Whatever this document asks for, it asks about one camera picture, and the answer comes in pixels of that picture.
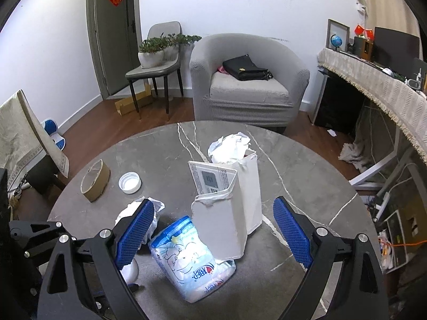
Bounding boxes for round white plastic container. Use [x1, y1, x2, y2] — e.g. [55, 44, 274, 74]
[120, 259, 139, 284]

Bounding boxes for blue white wipes pack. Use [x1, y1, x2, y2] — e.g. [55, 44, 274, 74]
[148, 216, 236, 303]

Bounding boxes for tall white carton box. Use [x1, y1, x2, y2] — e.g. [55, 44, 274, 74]
[188, 149, 262, 262]

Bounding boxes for brown cardboard tape roll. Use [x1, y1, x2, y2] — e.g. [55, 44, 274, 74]
[80, 159, 111, 202]

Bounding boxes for crumpled white plastic wrapper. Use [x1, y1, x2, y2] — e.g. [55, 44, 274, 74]
[114, 197, 165, 247]

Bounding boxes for white plastic lid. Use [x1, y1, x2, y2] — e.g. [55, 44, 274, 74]
[118, 171, 142, 194]

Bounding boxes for round grey marble table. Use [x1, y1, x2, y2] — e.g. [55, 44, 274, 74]
[49, 121, 378, 319]

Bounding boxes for crumpled white paper ball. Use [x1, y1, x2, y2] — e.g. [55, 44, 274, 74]
[208, 132, 250, 164]

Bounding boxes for beige patterned tablecloth left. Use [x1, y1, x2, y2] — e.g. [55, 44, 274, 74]
[1, 90, 69, 191]

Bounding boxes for blue white floor device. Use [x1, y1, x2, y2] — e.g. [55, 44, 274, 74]
[41, 118, 66, 151]

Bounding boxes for grey armchair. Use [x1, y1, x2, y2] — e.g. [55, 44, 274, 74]
[189, 33, 310, 131]

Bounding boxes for flat cardboard box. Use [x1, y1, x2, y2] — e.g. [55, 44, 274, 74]
[114, 85, 153, 117]

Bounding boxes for black handbag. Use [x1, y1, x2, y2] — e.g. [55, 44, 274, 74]
[222, 54, 273, 81]

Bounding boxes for small blue globe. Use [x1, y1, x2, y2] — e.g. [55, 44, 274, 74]
[330, 34, 342, 51]

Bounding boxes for potted green plant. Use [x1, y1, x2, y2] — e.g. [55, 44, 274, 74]
[138, 33, 202, 69]

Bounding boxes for framed picture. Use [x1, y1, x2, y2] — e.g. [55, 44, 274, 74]
[326, 19, 350, 52]

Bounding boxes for black computer monitor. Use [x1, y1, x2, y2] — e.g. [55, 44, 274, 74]
[372, 27, 420, 77]

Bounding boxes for grey dining chair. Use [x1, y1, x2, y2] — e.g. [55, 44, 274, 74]
[125, 21, 185, 115]

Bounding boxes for grey door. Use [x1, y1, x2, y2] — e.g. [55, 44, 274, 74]
[86, 0, 139, 100]

